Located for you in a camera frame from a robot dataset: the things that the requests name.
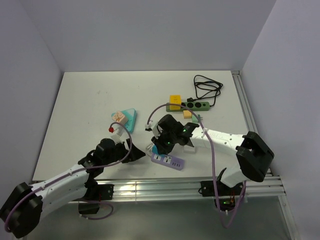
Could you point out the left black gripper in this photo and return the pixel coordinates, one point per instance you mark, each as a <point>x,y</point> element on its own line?
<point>134,154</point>

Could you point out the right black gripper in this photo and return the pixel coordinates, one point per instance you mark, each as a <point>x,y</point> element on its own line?
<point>162,148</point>

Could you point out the blue square plug adapter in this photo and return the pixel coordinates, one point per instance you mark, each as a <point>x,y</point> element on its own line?
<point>154,150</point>

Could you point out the purple power strip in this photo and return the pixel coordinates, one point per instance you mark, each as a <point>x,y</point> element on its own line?
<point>168,161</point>

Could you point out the yellow cube socket adapter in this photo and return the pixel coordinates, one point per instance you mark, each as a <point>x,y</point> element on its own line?
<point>175,102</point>

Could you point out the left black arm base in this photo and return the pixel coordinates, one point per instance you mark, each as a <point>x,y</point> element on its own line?
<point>95,192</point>

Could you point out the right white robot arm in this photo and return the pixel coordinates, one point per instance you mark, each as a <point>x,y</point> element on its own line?
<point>253,156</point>

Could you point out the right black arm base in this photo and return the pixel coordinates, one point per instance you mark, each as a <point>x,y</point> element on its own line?
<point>227,195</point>

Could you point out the orange small plug adapter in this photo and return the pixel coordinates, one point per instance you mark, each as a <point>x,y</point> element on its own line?
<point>187,114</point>

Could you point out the white plug of purple strip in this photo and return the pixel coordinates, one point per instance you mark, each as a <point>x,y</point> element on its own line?
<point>189,149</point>

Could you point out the mint green plug adapter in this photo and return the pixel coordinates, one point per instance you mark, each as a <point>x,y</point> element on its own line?
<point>196,119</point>

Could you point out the teal triangular power strip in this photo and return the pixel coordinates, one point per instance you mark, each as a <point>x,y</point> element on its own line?
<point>131,115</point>

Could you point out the pink cube socket adapter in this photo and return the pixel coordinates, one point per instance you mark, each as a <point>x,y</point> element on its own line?
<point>119,117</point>

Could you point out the green power strip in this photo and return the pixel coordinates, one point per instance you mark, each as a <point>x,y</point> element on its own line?
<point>196,106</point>

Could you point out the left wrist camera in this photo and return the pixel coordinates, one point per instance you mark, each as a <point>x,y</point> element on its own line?
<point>116,133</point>

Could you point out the aluminium front rail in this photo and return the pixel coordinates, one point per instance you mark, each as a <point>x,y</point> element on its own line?
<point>151,189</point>

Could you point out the aluminium side rail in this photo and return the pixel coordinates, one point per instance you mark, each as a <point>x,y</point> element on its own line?
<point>246,109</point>

